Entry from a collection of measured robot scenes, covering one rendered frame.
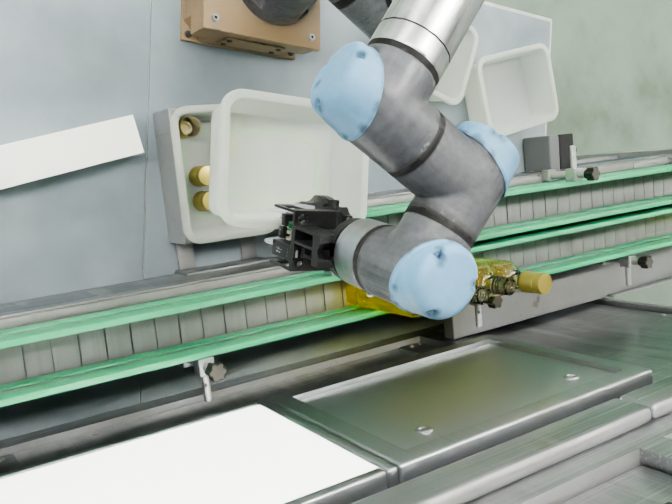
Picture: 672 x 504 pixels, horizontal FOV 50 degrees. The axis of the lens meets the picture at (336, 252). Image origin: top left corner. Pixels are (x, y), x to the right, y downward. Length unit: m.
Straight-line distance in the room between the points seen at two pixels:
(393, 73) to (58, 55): 0.72
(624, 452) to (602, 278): 0.87
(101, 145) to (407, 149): 0.64
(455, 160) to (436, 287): 0.12
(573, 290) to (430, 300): 1.06
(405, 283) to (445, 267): 0.04
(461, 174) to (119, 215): 0.71
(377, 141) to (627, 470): 0.52
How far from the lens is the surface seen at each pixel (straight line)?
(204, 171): 1.23
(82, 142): 1.18
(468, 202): 0.70
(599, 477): 0.92
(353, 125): 0.64
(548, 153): 1.71
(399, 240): 0.69
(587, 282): 1.74
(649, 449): 0.97
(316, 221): 0.83
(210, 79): 1.33
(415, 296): 0.66
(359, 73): 0.63
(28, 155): 1.17
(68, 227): 1.24
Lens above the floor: 1.96
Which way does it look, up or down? 58 degrees down
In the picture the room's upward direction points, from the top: 96 degrees clockwise
